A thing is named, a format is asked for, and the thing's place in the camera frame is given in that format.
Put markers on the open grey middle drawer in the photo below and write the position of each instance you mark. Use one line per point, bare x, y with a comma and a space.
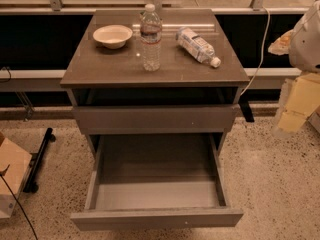
155, 182

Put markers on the lying clear water bottle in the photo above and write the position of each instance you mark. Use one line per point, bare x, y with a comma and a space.
197, 47

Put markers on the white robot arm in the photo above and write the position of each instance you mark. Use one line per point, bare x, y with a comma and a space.
304, 50

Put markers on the black metal stand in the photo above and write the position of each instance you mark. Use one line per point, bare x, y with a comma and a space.
31, 184

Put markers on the clear water bottle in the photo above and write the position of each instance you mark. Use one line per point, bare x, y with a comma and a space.
151, 36
197, 47

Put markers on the white ceramic bowl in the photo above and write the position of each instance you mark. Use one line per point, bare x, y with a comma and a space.
113, 36

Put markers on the cardboard box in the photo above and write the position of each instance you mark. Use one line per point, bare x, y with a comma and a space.
14, 164

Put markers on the closed grey top drawer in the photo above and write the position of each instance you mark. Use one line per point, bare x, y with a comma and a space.
154, 119

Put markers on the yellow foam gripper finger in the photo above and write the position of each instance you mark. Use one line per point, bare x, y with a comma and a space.
281, 45
299, 98

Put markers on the grey drawer cabinet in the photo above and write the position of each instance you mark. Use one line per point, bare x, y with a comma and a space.
188, 82

